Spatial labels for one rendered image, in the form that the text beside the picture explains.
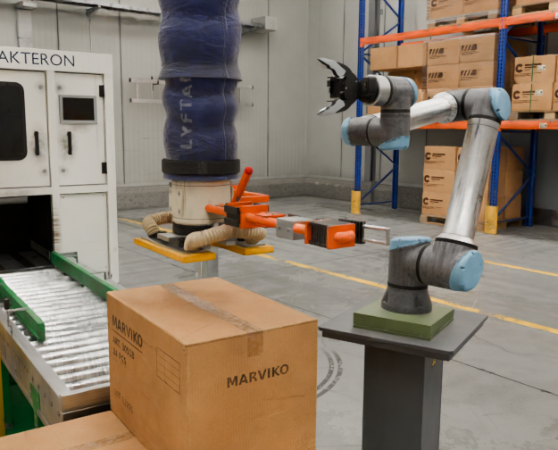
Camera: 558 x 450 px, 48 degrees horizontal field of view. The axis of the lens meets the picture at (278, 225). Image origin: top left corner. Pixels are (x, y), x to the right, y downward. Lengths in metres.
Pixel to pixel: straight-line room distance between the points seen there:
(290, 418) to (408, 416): 0.74
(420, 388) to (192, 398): 1.03
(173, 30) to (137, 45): 10.29
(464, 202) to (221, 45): 1.03
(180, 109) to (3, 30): 9.54
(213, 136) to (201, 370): 0.63
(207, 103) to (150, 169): 10.34
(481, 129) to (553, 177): 8.25
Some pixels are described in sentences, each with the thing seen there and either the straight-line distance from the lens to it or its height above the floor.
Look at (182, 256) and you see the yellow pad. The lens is 1.68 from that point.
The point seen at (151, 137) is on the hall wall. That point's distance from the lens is 12.08.
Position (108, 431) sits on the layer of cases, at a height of 0.54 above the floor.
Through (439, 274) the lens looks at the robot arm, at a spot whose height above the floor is 0.97.
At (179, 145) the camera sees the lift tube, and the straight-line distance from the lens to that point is 1.77.
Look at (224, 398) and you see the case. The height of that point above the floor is 0.78.
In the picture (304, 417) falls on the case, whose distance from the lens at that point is 1.85.
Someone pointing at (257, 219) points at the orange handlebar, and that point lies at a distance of 1.56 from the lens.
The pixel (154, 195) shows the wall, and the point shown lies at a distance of 12.00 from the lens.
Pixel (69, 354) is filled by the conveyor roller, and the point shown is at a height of 0.53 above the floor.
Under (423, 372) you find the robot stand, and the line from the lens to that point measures 2.38.
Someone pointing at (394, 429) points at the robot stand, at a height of 0.36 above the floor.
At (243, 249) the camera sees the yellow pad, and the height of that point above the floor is 1.13.
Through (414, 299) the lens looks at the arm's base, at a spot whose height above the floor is 0.85.
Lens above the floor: 1.46
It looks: 9 degrees down
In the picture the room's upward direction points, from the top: straight up
